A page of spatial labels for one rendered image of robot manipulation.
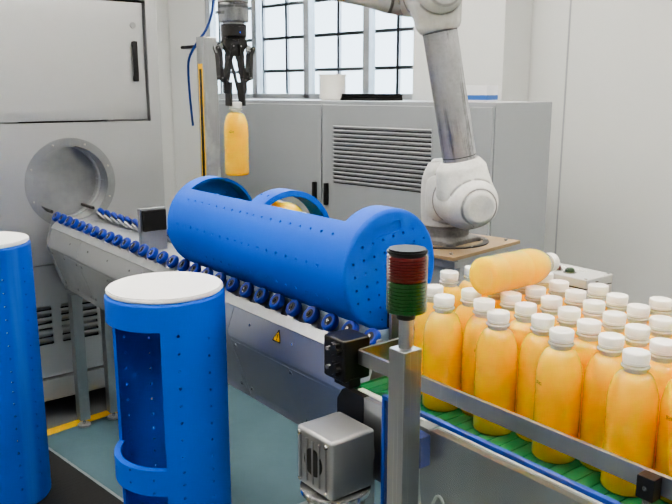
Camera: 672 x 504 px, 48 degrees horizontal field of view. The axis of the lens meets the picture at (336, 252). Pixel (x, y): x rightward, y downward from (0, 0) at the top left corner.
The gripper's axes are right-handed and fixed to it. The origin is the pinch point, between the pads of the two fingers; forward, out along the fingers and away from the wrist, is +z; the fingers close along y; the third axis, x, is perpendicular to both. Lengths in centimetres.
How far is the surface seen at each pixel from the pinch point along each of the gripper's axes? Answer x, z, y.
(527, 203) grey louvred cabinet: -27, 52, -176
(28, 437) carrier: -40, 109, 57
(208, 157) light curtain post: -66, 25, -26
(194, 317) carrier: 50, 50, 42
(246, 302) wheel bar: 29, 55, 15
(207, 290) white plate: 47, 45, 37
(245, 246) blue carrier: 35, 39, 19
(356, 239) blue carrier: 75, 31, 15
